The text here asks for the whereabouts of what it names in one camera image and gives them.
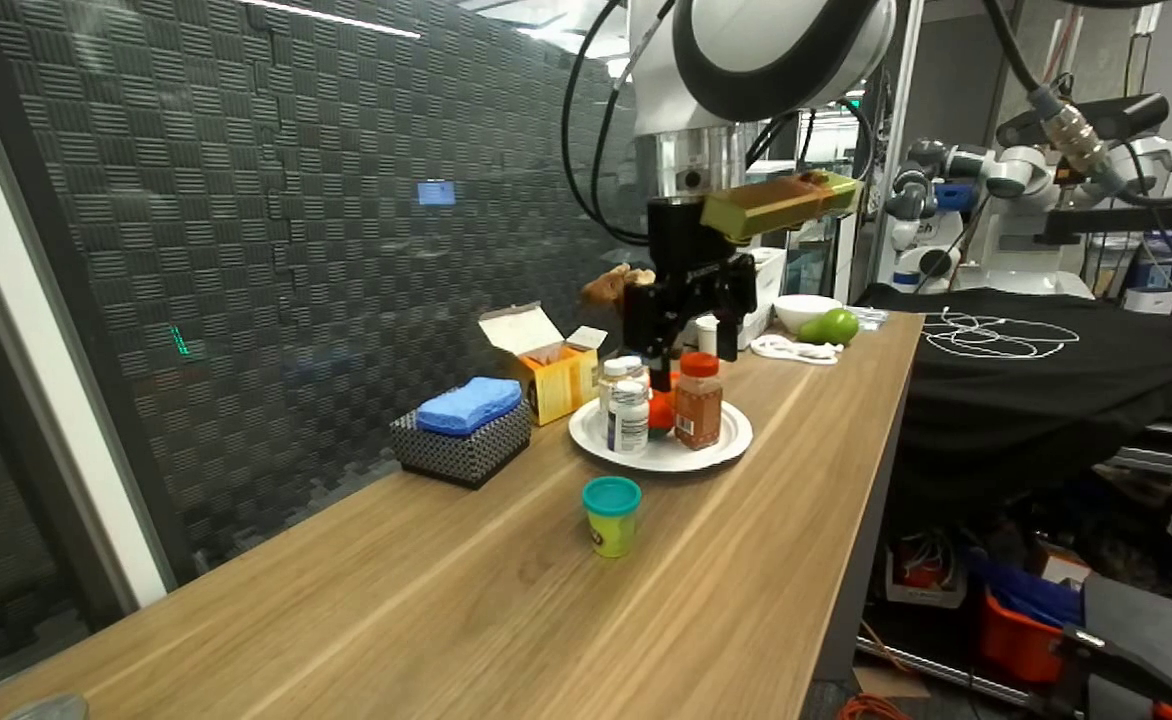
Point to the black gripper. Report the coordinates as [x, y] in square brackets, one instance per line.
[698, 273]

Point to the orange lid spice jar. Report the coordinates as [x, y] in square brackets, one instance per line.
[698, 398]

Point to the green label pill bottle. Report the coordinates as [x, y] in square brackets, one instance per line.
[608, 373]

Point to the teal lid green tub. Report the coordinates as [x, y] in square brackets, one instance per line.
[608, 515]

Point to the small white pill bottle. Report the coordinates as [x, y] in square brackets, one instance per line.
[627, 417]

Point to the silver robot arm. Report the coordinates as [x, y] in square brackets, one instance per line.
[698, 75]

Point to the brown moose plushie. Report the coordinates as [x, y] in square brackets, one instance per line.
[605, 293]

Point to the white paper plate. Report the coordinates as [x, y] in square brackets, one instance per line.
[666, 457]

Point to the grey white appliance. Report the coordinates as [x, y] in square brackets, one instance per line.
[771, 285]

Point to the yellow open cardboard box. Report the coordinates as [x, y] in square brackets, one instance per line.
[557, 369]

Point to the green bowl object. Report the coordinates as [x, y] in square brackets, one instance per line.
[830, 326]

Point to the blue folded cloth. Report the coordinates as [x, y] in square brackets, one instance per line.
[468, 405]

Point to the black cloth covered table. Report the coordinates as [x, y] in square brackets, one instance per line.
[1020, 394]

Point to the red bucket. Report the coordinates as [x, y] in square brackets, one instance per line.
[1020, 639]

